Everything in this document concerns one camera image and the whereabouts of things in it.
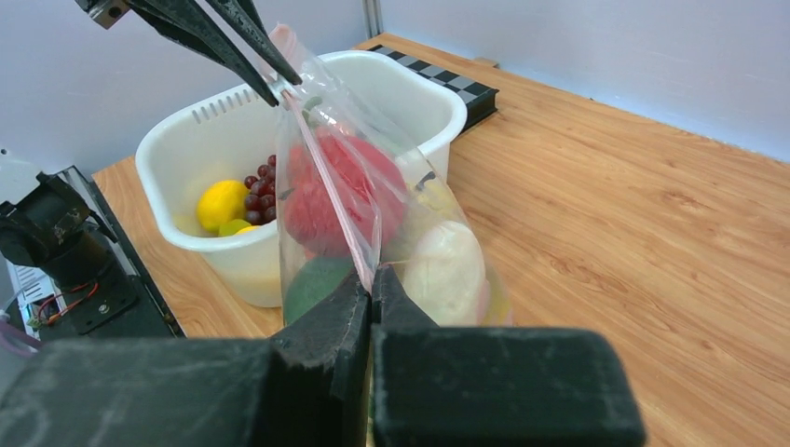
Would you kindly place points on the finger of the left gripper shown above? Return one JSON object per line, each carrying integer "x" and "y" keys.
{"x": 242, "y": 16}
{"x": 187, "y": 24}

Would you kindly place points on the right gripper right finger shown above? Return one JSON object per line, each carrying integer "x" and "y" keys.
{"x": 493, "y": 386}

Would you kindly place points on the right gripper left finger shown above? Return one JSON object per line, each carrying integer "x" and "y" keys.
{"x": 317, "y": 384}

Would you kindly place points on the green lime toy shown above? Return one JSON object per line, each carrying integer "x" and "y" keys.
{"x": 314, "y": 281}

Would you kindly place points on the white eggplant toy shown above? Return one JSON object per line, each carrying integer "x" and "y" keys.
{"x": 445, "y": 276}

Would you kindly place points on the yellow pear toy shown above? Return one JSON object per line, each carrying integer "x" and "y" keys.
{"x": 435, "y": 195}

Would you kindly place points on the clear zip top bag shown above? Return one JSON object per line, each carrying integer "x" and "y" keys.
{"x": 325, "y": 104}

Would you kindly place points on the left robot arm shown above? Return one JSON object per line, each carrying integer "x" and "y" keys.
{"x": 47, "y": 224}

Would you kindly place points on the yellow lemon toy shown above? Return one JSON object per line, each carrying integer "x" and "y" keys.
{"x": 220, "y": 204}
{"x": 247, "y": 229}

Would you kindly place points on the green yellow mango toy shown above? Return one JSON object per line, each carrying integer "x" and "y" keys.
{"x": 232, "y": 227}

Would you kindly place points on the purple grapes toy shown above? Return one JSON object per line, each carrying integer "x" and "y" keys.
{"x": 260, "y": 203}

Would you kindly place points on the white plastic basket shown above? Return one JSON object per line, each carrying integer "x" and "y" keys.
{"x": 229, "y": 135}

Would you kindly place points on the black white checkerboard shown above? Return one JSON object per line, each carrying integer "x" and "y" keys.
{"x": 479, "y": 98}

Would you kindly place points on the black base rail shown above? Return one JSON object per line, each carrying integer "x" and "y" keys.
{"x": 123, "y": 265}

